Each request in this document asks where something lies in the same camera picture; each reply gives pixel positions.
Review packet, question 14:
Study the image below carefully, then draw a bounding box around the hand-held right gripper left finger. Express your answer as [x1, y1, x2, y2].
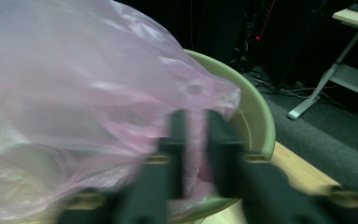
[115, 109, 189, 224]

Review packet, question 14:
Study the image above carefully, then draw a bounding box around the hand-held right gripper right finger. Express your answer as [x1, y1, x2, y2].
[206, 109, 334, 224]

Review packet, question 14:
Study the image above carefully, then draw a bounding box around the green plastic trash bin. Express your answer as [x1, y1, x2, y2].
[167, 49, 277, 224]

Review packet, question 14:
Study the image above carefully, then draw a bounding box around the pink plastic bag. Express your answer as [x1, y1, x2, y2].
[0, 0, 242, 224]

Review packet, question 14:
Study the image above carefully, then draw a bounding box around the dark equipment with red light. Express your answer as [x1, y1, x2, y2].
[227, 0, 282, 74]

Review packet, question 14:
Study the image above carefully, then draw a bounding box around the tangle of floor cables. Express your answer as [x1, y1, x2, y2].
[239, 66, 327, 101]

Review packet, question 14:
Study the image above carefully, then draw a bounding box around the white metal desk frame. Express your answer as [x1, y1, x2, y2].
[286, 7, 358, 121]

